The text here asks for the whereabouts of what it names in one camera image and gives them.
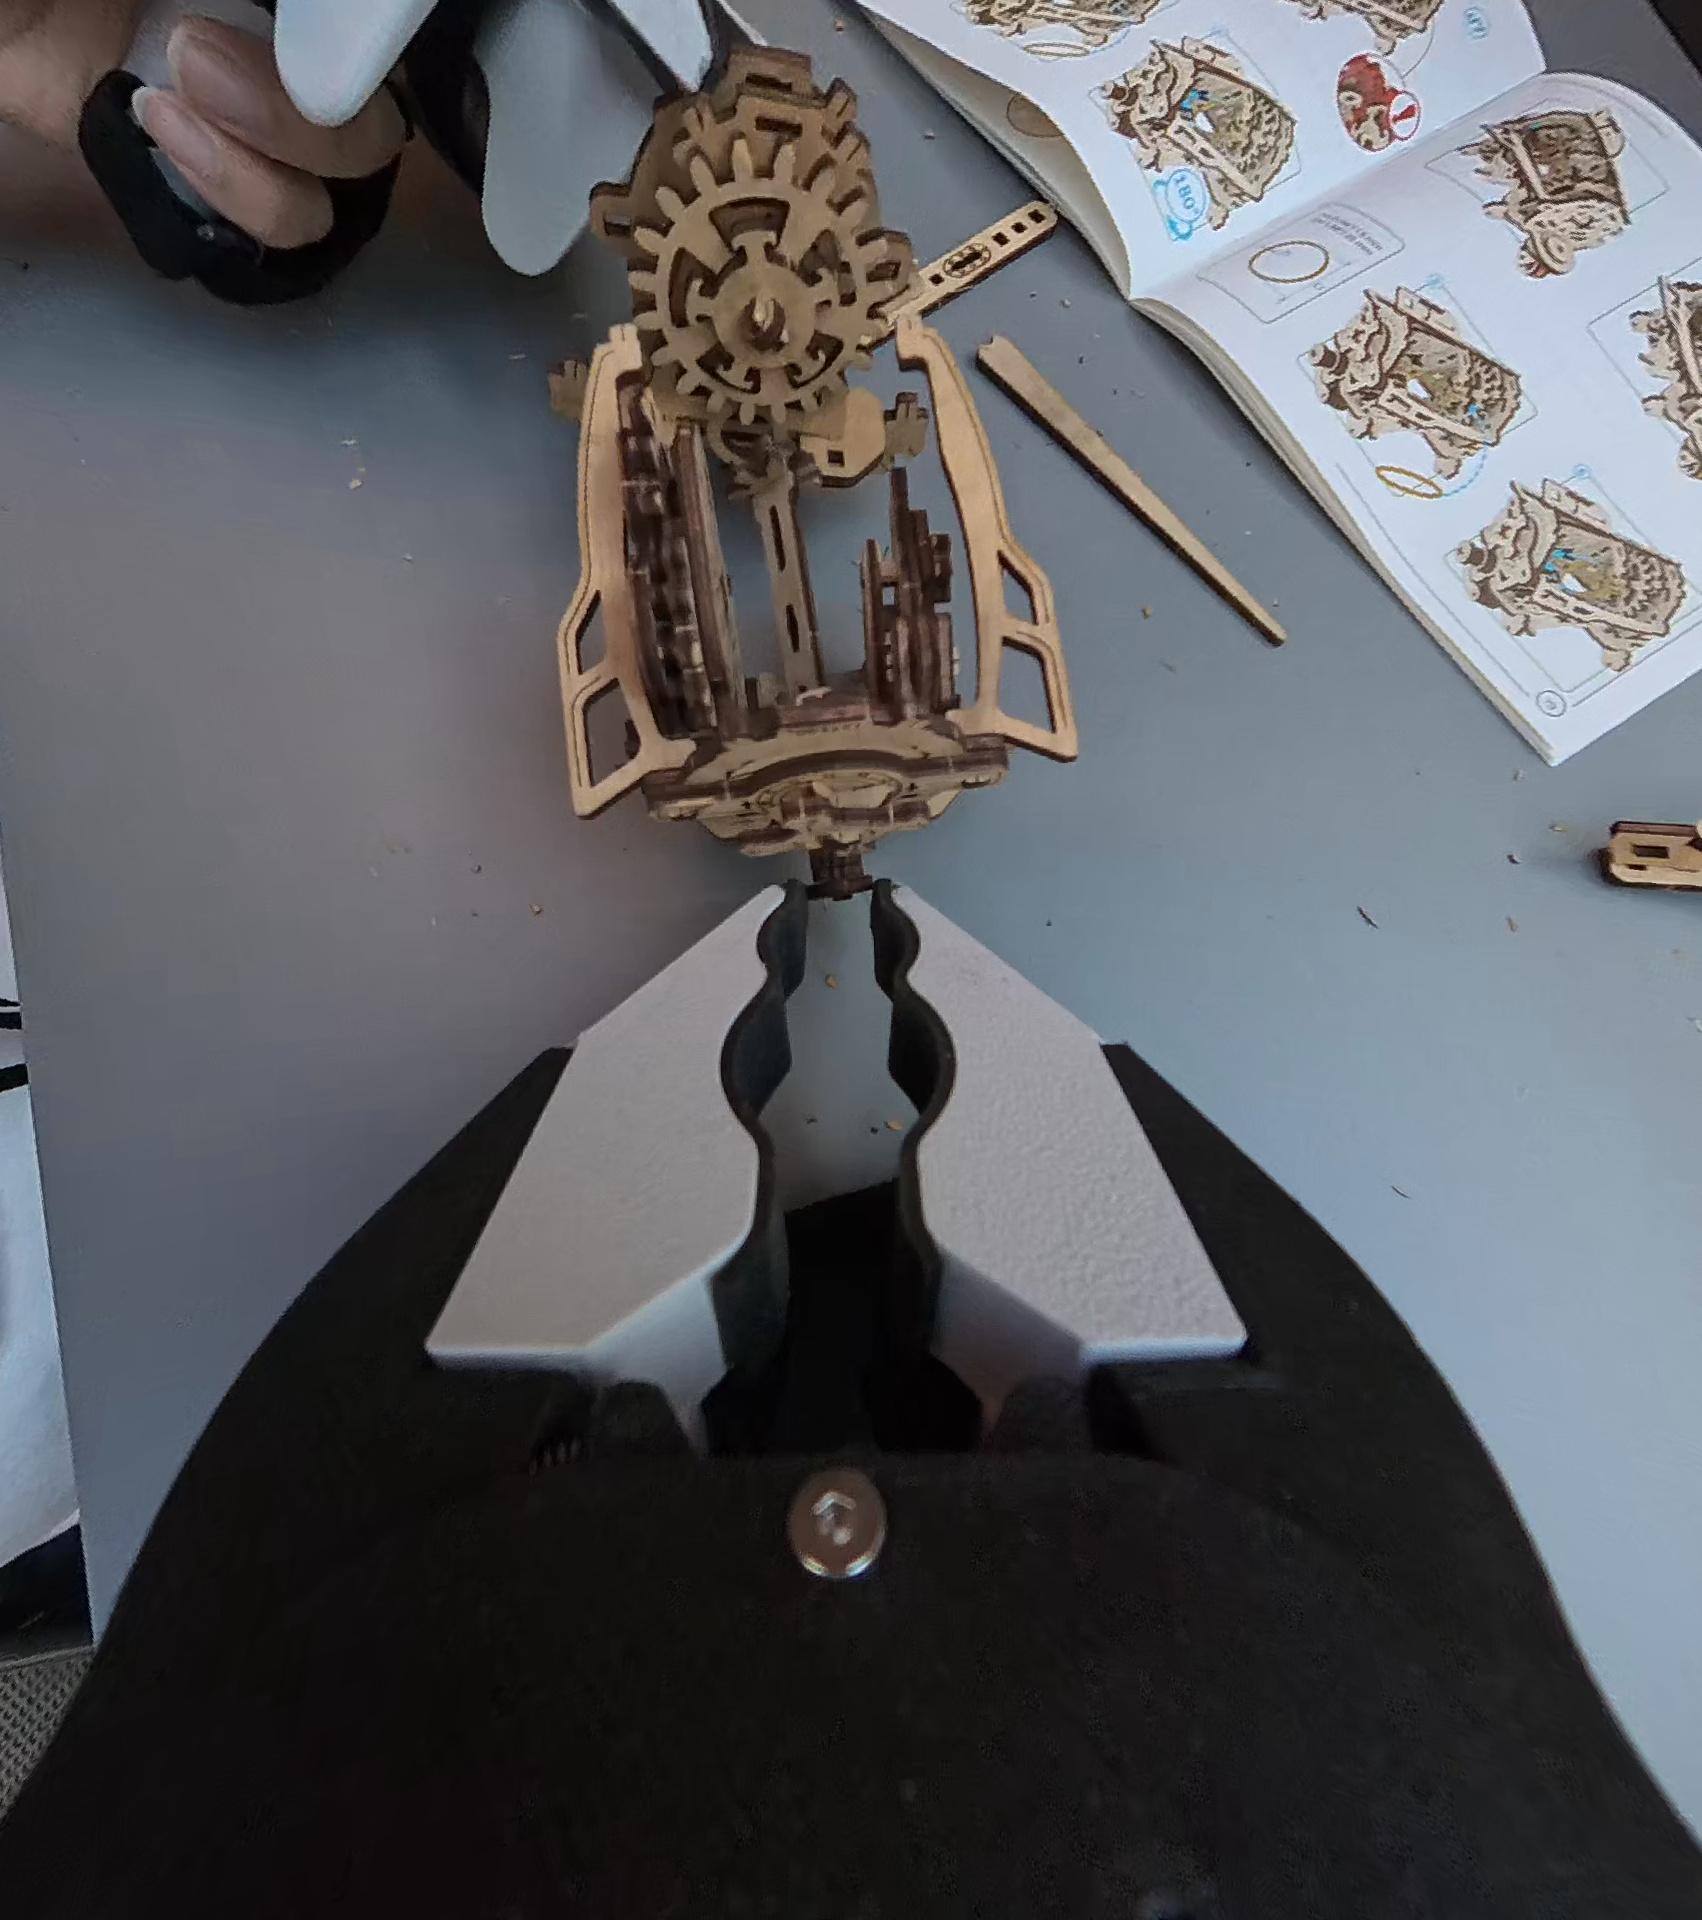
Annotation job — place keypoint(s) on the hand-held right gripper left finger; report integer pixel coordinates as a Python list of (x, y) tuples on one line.
[(596, 1200)]

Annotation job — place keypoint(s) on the person's left hand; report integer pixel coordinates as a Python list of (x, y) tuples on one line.
[(40, 52)]

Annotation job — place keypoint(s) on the open instruction booklet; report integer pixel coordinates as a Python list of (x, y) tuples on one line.
[(1586, 494)]

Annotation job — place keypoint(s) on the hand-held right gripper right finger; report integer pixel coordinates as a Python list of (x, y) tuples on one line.
[(1077, 1200)]

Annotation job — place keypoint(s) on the grey desk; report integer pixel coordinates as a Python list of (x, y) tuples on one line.
[(267, 600)]

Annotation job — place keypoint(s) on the pointed wooden stick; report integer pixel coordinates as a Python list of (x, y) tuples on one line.
[(1091, 448)]

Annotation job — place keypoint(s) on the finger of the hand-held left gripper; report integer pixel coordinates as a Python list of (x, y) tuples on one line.
[(551, 165), (335, 61)]

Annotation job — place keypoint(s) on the wooden gear mechanical model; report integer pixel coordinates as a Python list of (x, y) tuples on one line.
[(746, 301)]

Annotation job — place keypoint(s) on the slotted wooden strip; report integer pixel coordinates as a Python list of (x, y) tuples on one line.
[(994, 240)]

